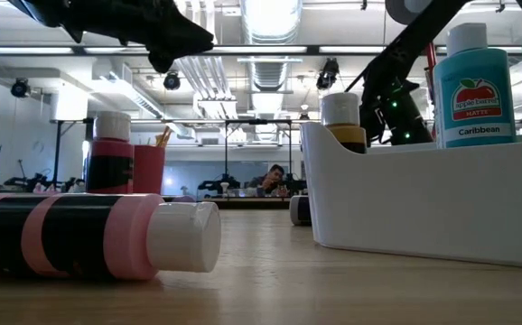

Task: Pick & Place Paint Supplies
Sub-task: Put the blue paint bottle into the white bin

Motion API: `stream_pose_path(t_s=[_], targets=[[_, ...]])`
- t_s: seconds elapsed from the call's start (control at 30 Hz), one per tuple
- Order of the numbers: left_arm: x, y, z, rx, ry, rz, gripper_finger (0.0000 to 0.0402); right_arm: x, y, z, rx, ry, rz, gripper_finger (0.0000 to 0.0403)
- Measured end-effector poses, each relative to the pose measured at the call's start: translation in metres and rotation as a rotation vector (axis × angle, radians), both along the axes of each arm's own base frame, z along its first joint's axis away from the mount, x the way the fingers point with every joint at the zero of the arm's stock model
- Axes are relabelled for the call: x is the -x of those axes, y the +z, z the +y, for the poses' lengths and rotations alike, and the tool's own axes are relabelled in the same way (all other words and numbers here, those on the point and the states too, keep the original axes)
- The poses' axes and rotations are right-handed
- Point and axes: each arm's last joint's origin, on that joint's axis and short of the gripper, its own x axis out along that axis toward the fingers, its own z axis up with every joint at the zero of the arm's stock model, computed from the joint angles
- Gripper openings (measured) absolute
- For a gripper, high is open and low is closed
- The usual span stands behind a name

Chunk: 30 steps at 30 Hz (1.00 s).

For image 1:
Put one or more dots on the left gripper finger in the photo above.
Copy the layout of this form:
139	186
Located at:
161	62
191	41

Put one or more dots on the yellow paint bottle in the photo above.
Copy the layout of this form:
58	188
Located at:
341	108

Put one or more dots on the teal paint bottle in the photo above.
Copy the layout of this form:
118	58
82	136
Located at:
473	67

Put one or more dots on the pink-red plastic cup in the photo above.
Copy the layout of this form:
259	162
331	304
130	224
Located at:
149	169

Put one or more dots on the violet paint bottle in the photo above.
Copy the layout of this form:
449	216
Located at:
184	198

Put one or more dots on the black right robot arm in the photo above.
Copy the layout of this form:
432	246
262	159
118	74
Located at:
405	45

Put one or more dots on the background black robot arm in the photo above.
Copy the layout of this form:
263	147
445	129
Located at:
40	180
218	184

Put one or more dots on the red paint bottle black label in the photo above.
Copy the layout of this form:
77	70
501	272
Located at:
109	171

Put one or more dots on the dark paint bottle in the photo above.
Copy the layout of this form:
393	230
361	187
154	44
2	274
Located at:
298	210

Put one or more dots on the pink paint bottle black label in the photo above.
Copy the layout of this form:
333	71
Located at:
76	234

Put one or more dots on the black ceiling spotlight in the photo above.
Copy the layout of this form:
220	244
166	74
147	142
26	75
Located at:
171	81
328	74
19	88

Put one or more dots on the white plastic bin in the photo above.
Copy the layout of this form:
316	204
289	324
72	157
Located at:
423	203

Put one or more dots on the person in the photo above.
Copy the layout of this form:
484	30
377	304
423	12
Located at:
273	173

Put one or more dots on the background black rig frame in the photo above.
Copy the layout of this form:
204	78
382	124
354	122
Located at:
252	121

